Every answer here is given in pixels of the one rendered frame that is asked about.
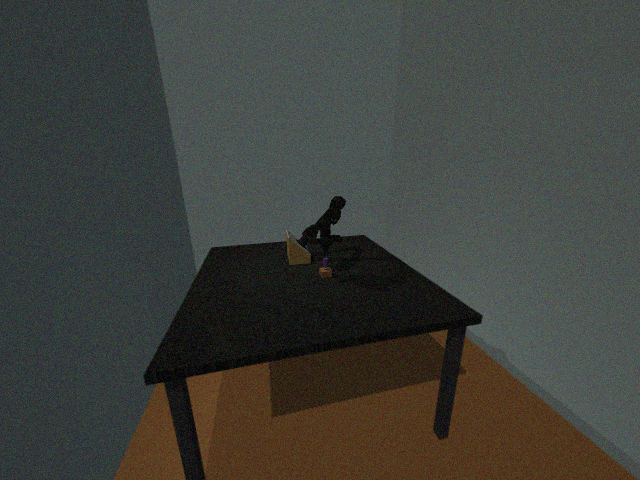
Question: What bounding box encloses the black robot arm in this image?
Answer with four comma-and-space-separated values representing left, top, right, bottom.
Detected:
297, 196, 346, 248

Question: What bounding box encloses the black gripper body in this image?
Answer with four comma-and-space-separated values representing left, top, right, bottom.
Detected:
308, 228, 342, 245

